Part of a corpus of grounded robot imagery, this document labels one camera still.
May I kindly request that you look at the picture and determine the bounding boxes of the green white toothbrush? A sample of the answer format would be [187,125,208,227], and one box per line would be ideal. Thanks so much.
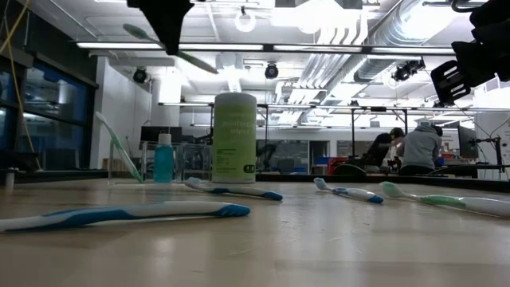
[380,181,510,219]
[94,110,145,183]
[122,22,219,75]

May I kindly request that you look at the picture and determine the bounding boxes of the black background monitor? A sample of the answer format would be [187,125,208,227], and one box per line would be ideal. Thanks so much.
[139,125,183,145]

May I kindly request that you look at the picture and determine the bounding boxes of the person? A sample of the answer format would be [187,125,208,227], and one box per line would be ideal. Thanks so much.
[364,127,406,168]
[398,125,444,176]

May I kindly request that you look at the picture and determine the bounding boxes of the white ring light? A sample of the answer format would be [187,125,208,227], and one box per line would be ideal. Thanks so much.
[233,6,257,33]

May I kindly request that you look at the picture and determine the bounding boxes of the turquoise mouthwash bottle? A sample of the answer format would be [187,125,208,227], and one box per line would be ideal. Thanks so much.
[153,133,175,184]

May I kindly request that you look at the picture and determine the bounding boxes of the long ceiling light bar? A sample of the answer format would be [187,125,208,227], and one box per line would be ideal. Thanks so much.
[75,41,457,56]

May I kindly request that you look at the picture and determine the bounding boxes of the black chair back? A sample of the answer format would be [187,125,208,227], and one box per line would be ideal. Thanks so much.
[332,163,367,176]

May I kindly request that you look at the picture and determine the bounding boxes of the yellow extension cable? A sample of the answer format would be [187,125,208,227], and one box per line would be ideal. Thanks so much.
[0,0,43,171]

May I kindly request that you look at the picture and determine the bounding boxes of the black computer monitor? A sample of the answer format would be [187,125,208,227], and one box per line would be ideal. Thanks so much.
[457,125,479,159]

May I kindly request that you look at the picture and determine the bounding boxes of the black aluminium table frame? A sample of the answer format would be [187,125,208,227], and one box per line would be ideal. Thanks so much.
[0,169,510,194]

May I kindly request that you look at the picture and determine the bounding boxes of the silver ventilation duct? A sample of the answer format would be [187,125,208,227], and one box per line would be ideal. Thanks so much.
[352,0,459,84]

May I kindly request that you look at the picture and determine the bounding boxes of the blue white toothbrush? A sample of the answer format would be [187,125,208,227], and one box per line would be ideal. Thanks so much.
[313,177,385,205]
[184,176,284,202]
[0,200,252,234]

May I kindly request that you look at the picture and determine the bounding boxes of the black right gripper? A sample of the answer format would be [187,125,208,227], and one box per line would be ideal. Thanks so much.
[430,39,510,105]

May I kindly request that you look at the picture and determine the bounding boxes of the clear acrylic organizer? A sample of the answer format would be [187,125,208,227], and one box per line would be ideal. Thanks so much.
[107,139,213,186]

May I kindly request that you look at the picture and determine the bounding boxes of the red storage bin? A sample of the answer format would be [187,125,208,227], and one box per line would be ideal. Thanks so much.
[327,156,350,175]

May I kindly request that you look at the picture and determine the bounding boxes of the black ceiling lamp cluster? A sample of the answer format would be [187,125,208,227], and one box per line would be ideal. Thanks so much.
[391,58,426,83]

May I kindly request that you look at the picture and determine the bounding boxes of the green white wipes canister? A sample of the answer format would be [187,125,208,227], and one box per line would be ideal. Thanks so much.
[211,92,258,184]

